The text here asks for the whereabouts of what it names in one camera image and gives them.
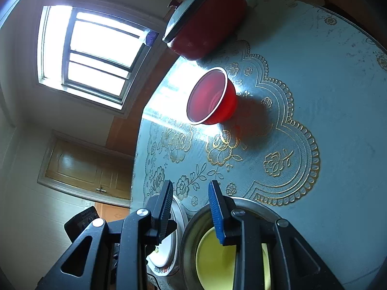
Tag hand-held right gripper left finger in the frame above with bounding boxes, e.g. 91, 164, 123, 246
38, 180, 177, 290

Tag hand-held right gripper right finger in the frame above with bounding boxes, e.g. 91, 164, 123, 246
208, 180, 345, 290

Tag white plate with red characters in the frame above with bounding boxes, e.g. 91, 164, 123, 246
151, 198, 189, 277

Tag stainless steel bowl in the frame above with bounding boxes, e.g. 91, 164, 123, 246
178, 197, 291, 290

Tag yellow plastic bowl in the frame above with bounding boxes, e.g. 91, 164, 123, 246
195, 228, 271, 290

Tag red plastic bowl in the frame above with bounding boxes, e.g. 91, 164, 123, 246
186, 68, 238, 126

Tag wooden door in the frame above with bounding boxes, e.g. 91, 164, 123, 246
38, 133, 134, 209

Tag window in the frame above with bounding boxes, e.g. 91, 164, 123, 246
38, 5, 152, 112

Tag red cooking pot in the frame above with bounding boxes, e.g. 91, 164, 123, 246
168, 0, 248, 61

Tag dark rimmed pot lid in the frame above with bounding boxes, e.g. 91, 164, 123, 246
162, 0, 216, 43

